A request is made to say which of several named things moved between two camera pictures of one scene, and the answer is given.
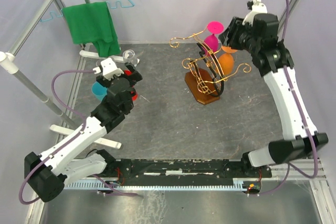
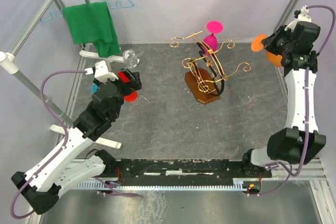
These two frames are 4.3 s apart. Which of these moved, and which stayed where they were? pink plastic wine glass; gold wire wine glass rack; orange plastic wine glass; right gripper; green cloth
Moved: orange plastic wine glass; right gripper
Stayed: green cloth; gold wire wine glass rack; pink plastic wine glass
